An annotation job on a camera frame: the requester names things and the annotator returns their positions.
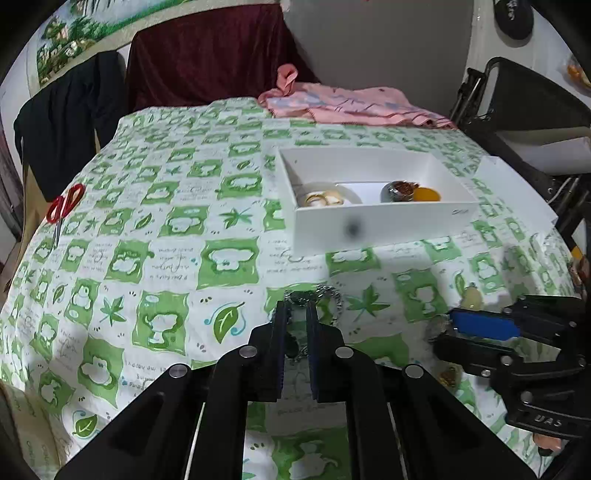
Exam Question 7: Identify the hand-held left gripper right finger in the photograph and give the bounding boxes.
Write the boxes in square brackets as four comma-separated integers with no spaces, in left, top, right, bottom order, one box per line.
[306,301,540,480]

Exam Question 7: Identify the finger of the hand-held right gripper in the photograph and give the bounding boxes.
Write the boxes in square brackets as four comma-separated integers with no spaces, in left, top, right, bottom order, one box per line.
[431,332,519,378]
[448,299,524,344]

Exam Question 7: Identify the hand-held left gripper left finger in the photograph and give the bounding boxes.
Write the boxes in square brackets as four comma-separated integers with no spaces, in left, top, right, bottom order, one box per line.
[54,300,291,480]

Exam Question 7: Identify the metal chain bracelet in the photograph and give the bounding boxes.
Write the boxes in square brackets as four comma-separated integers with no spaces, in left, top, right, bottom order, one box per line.
[284,284,345,365]

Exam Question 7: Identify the white cardboard box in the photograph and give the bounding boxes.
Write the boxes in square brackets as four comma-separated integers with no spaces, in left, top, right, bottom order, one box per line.
[276,145,479,256]

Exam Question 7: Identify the gold rings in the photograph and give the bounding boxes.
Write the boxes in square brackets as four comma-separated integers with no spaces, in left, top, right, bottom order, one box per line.
[305,191,343,208]

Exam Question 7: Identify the dark beaded bracelet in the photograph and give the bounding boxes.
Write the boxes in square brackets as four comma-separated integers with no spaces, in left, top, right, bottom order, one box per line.
[381,181,420,204]

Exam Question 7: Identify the person's right hand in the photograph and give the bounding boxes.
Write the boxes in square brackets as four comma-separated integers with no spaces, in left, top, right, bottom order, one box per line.
[531,431,567,459]

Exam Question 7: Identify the pale yellow jade pendant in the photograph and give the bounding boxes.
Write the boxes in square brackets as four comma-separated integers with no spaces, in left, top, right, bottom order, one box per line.
[461,286,484,311]

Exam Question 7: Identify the white box lid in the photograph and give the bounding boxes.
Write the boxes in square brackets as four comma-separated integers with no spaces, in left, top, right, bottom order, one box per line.
[468,154,559,227]

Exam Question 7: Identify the green printed tablecloth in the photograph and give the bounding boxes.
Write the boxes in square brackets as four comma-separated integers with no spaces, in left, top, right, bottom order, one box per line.
[0,96,583,480]

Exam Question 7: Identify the white paper roll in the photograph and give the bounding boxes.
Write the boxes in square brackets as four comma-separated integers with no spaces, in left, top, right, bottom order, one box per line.
[496,129,591,174]

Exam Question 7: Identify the black folding chair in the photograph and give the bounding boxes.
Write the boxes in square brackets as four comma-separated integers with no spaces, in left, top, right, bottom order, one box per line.
[449,56,591,236]

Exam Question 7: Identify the pink cloth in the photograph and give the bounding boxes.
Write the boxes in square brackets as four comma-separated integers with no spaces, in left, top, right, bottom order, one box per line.
[257,64,458,131]

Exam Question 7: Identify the hanging plastic fruit bag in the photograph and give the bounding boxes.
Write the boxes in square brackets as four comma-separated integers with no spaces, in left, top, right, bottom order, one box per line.
[566,53,591,90]

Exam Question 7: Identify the dark red velvet cloth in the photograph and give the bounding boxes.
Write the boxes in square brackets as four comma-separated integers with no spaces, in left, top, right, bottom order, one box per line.
[126,2,321,112]

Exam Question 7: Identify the black racket bag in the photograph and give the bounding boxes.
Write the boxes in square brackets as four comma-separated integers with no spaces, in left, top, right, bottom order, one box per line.
[492,0,535,47]

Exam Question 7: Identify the black jacket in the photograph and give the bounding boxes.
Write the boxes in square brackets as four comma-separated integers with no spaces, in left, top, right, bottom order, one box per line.
[13,50,127,202]

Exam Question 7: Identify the waterfall landscape painting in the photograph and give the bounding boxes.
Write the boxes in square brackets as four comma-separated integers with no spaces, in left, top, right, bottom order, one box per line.
[28,0,199,88]

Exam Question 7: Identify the amber bead bracelet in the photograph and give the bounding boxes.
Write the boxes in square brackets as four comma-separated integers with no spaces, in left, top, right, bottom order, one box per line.
[436,366,461,389]

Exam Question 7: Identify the red handled scissors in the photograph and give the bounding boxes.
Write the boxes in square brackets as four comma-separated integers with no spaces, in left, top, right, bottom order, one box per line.
[46,183,87,247]

